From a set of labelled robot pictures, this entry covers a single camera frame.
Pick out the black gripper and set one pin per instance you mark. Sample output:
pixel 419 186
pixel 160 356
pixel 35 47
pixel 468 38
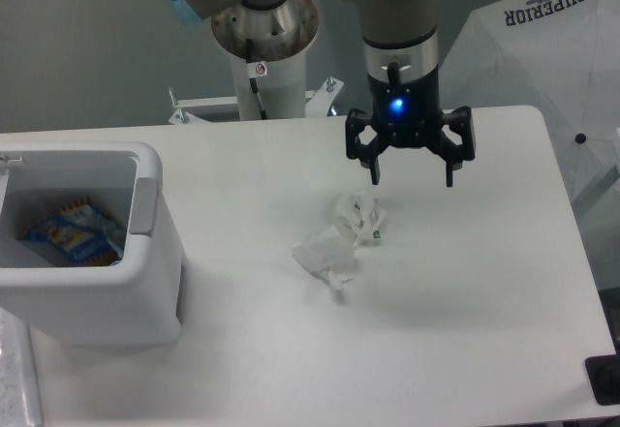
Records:
pixel 409 116

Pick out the white green wrapper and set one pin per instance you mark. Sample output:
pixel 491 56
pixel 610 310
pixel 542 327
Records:
pixel 361 217

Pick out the white tissue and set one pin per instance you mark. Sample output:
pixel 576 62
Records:
pixel 328 255

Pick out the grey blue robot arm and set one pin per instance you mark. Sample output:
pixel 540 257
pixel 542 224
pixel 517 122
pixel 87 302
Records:
pixel 267 40

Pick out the white trash can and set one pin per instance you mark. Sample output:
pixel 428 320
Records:
pixel 138 300

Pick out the white superior umbrella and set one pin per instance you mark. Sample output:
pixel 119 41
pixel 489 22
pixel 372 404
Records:
pixel 559 56

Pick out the black device at edge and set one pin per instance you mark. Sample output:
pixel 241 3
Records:
pixel 603 374

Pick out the blue snack wrapper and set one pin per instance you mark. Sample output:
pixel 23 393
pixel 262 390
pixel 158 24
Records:
pixel 82 232

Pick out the white metal base frame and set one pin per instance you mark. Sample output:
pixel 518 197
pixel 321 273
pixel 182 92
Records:
pixel 319 102

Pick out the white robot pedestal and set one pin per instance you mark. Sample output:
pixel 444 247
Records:
pixel 270 89

